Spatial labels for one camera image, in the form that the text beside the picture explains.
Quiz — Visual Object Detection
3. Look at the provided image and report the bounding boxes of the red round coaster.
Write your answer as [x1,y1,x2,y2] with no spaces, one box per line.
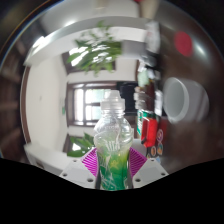
[173,30,194,58]

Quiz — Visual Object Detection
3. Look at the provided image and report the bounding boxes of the red plastic box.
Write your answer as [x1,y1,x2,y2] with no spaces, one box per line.
[139,116,159,149]

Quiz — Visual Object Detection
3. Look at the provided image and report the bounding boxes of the small black box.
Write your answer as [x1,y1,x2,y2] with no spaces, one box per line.
[153,89,165,118]

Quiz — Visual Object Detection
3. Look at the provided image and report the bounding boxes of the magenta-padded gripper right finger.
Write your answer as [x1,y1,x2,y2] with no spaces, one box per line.
[127,146,170,190]

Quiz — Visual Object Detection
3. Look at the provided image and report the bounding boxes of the slender-leaved plant in white pot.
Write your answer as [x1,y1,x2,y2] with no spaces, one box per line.
[66,21,148,76]

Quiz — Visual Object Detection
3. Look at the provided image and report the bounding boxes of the wooden tea tray with cups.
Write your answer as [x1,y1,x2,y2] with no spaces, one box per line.
[133,83,158,111]

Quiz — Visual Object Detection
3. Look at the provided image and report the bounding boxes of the white mug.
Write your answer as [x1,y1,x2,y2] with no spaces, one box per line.
[162,76,211,125]

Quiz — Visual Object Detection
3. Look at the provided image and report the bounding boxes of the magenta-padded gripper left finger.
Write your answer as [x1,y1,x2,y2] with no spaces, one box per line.
[59,147,100,190]

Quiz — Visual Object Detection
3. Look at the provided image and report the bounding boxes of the printed magazine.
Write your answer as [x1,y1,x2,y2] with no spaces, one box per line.
[144,20,162,55]

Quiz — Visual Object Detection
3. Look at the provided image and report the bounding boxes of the black chair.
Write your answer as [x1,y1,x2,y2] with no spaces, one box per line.
[116,81,140,108]

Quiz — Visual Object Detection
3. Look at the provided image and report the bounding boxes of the clear bottle with green drink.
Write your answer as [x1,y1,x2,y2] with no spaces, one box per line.
[93,89,135,192]

